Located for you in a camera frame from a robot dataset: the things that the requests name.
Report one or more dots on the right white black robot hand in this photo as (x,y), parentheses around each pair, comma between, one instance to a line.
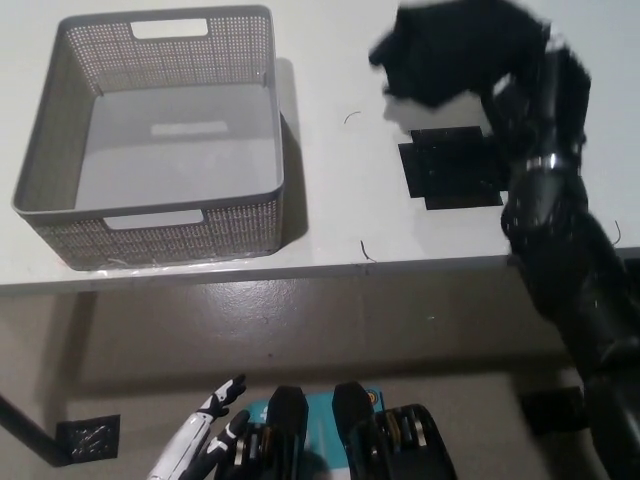
(555,110)

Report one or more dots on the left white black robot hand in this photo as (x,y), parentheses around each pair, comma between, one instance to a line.
(195,435)

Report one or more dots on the black t-shirt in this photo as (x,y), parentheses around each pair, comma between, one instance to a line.
(450,50)

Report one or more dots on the grey perforated plastic basket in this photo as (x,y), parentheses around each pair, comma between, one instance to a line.
(165,160)

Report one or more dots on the black table leg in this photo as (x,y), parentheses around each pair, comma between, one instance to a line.
(35,432)

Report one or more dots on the black tape patch on table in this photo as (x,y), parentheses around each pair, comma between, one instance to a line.
(450,170)

